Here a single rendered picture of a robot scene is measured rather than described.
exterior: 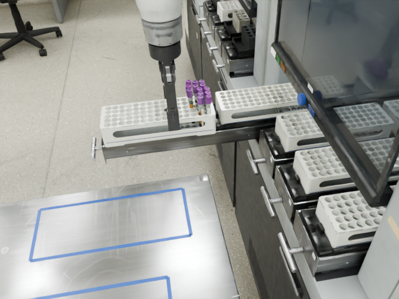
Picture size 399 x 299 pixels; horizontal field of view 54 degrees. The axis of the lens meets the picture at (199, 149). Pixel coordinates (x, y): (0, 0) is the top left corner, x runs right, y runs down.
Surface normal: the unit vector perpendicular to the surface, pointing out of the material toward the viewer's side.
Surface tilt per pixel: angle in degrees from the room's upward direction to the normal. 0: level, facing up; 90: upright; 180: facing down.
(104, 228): 0
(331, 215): 0
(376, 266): 90
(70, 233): 0
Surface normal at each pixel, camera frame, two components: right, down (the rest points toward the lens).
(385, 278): -0.99, 0.14
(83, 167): -0.04, -0.75
